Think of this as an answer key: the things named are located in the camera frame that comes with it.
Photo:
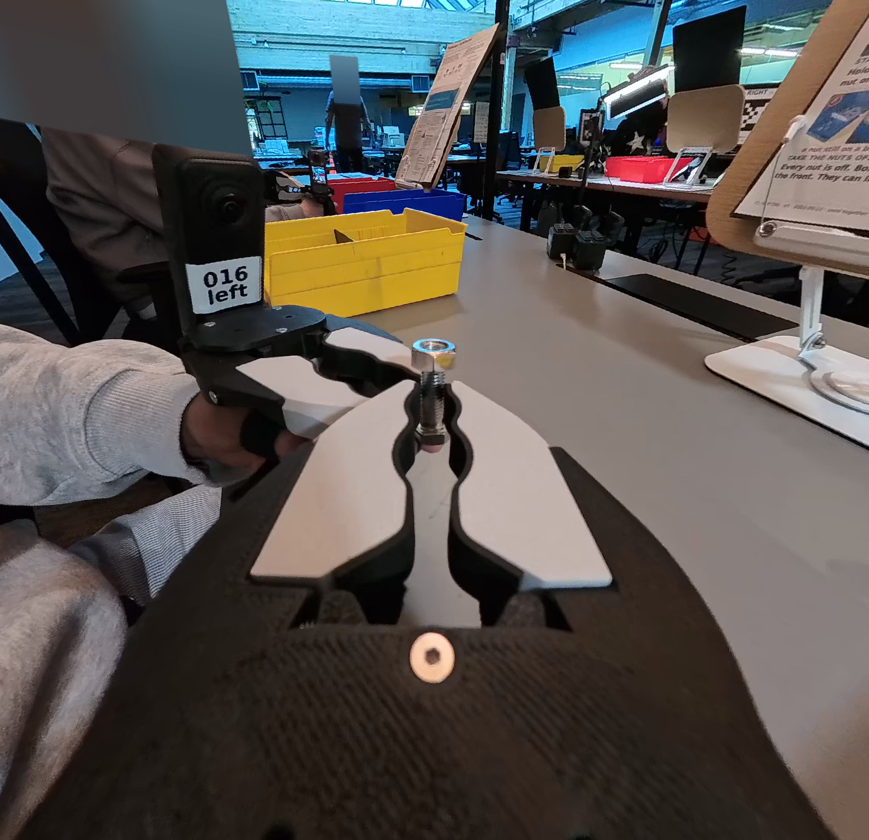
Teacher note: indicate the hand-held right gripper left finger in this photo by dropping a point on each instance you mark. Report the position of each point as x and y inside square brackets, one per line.
[339, 507]

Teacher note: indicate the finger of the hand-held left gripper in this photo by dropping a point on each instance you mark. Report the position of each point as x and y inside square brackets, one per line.
[312, 399]
[360, 338]

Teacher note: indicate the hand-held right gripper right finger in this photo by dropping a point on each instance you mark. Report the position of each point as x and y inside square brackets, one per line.
[529, 507]

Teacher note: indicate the steel hex nut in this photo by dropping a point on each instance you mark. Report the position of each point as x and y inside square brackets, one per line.
[434, 355]

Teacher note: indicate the steel hex bolt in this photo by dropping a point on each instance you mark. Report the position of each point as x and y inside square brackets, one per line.
[431, 406]

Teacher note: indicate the person's left forearm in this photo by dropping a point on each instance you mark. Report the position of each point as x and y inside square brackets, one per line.
[88, 412]

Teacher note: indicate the grey desk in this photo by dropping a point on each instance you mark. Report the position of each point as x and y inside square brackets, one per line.
[645, 412]

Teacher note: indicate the person's left hand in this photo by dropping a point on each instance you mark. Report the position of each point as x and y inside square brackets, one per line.
[210, 446]

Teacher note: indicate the yellow divided plastic bin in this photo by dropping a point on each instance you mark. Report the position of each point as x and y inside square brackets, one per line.
[366, 277]

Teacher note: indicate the black armrest office chair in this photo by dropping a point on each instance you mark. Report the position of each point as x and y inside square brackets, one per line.
[146, 273]

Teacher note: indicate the blue plastic bin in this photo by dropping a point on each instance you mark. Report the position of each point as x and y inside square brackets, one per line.
[407, 201]

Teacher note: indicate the black battery charger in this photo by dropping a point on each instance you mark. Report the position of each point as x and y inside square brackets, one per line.
[589, 250]
[561, 241]

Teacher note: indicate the cardboard instruction board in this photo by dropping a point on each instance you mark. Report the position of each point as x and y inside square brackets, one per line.
[445, 107]

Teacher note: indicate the black steel pole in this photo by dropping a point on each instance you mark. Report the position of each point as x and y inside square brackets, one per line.
[495, 107]

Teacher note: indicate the wooden document stand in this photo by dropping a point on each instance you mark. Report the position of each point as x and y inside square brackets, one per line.
[760, 368]

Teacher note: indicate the small yellow bin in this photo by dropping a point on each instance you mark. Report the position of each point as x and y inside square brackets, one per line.
[569, 163]

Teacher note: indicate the small beige document stand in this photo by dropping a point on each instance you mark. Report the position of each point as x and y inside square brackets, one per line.
[548, 127]

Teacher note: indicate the wooden work table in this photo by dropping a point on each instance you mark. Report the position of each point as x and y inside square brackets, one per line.
[611, 183]

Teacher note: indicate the narrow black screen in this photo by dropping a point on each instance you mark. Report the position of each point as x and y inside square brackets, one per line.
[543, 83]

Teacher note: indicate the person's grey clothed torso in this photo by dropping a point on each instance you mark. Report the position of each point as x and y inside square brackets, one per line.
[54, 650]

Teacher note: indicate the wide red plastic bin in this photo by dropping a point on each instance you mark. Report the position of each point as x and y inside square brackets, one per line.
[645, 168]

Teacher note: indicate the white light bar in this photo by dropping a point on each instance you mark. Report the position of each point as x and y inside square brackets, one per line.
[635, 97]

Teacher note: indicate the large beige document stand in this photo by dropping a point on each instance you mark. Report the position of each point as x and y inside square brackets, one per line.
[706, 117]

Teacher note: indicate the printed instruction sheet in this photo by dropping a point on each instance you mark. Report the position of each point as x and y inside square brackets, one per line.
[815, 182]

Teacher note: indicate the wide black screen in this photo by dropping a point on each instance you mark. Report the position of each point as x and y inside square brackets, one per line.
[709, 49]

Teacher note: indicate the checkered tag board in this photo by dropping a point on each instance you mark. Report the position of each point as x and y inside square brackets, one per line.
[757, 114]

